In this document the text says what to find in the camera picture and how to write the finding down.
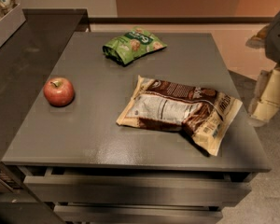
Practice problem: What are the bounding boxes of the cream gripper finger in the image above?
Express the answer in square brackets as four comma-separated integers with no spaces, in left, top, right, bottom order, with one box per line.
[248,66,280,127]
[245,25,269,49]

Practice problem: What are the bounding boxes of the brown chip bag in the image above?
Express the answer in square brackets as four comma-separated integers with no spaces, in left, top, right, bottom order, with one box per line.
[117,77,242,156]

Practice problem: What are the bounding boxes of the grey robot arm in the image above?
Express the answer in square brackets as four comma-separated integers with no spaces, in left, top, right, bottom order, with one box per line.
[246,11,280,127]

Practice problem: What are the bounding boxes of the grey snack tray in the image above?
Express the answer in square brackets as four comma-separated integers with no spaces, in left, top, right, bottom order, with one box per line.
[0,4,26,48]

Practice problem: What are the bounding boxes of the red apple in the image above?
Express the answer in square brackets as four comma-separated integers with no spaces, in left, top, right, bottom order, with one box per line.
[43,77,75,106]

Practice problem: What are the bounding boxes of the grey drawer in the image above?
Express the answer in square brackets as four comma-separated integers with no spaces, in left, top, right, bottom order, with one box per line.
[24,168,251,206]
[54,205,222,224]

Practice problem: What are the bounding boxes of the lower grey drawer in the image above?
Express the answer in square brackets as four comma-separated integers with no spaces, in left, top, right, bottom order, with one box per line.
[54,205,222,224]

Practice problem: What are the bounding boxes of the green rice chip bag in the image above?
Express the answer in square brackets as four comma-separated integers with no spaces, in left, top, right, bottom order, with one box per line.
[103,27,167,65]

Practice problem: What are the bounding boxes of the upper grey drawer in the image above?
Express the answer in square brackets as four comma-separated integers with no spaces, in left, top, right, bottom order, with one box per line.
[24,168,251,206]

